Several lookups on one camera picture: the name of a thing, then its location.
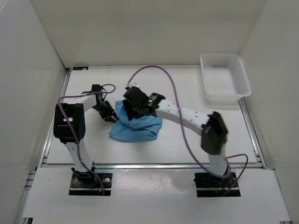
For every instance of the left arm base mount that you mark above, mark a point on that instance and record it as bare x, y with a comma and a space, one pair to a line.
87, 184

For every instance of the white plastic mesh basket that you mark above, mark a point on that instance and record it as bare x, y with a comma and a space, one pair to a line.
224, 77

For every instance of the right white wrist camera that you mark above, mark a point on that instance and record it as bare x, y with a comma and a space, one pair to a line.
130, 85

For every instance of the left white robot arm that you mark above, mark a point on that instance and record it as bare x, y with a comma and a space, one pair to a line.
69, 125

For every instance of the light blue shorts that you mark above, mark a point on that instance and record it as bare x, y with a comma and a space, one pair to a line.
142, 129

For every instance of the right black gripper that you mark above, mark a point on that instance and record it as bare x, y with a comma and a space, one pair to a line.
131, 114

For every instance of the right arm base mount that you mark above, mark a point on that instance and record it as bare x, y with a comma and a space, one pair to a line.
211, 186

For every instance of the aluminium left rail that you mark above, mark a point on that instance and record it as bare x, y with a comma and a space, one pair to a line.
48, 139

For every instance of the aluminium front rail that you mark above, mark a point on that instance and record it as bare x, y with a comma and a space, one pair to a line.
146, 165

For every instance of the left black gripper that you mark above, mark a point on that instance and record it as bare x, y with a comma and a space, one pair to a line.
110, 112

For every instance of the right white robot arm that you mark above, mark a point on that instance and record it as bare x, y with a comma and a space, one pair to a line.
210, 127

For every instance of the blue label sticker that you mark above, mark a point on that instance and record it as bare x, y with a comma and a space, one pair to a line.
80, 68

